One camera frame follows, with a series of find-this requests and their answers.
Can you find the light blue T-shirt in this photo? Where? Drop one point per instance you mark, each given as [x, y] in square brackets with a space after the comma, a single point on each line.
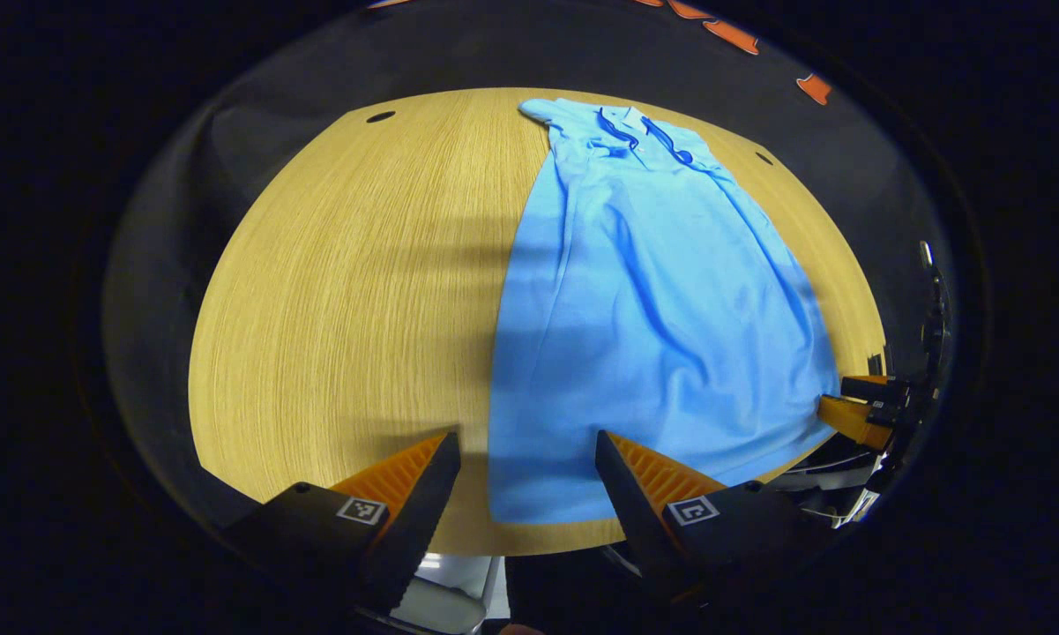
[652, 335]

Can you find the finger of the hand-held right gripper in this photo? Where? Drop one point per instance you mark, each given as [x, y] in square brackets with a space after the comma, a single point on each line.
[873, 388]
[851, 419]

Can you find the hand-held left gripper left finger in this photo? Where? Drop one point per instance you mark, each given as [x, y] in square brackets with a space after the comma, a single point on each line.
[419, 529]

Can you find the white grey object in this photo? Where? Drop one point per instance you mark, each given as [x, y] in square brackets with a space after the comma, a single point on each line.
[445, 604]

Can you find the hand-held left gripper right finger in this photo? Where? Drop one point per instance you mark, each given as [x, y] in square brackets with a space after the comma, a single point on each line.
[635, 511]

